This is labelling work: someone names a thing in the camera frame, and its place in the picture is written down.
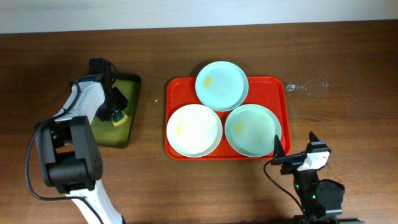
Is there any green and yellow sponge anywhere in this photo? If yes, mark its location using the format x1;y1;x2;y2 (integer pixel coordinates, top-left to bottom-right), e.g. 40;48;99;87
112;111;129;127

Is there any cream white plate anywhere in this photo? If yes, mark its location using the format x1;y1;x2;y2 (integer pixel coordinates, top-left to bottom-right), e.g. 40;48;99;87
166;104;223;158

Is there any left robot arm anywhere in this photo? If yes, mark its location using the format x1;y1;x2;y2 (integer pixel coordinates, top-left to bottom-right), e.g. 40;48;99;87
25;58;129;223

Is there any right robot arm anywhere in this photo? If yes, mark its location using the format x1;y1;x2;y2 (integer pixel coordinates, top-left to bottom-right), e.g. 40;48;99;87
266;132;362;224

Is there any black tray with green liquid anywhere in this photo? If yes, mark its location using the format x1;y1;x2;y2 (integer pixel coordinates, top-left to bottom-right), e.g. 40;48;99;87
91;73;141;148

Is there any pale green plate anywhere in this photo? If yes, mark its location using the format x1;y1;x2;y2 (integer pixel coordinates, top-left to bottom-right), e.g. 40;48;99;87
224;104;282;157

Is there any light blue top plate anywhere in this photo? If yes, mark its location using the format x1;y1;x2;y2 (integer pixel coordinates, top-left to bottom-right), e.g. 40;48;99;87
195;61;249;111

